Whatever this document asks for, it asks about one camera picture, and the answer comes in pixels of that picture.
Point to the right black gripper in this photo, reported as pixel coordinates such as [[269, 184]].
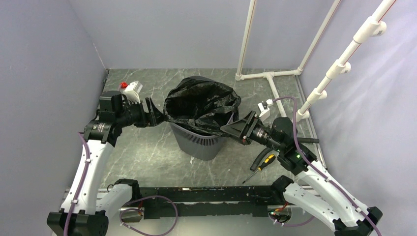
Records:
[[242, 127]]

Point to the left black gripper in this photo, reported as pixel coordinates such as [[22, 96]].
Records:
[[154, 116]]

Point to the black trash bag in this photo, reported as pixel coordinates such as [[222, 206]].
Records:
[[201, 105]]

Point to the grey mesh trash bin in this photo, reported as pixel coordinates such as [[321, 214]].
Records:
[[198, 146]]

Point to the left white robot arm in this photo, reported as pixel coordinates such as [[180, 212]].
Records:
[[81, 213]]

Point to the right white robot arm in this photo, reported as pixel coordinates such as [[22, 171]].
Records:
[[332, 204]]

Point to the yellow black screwdriver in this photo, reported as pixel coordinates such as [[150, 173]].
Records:
[[264, 164]]

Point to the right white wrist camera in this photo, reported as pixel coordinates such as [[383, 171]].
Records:
[[264, 108]]

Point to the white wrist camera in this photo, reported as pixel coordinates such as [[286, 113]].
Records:
[[264, 108], [131, 90]]

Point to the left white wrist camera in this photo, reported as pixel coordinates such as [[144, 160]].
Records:
[[131, 90]]

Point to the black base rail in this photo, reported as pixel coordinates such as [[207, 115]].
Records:
[[256, 201]]

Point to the aluminium extrusion rail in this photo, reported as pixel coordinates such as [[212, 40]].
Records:
[[98, 206]]

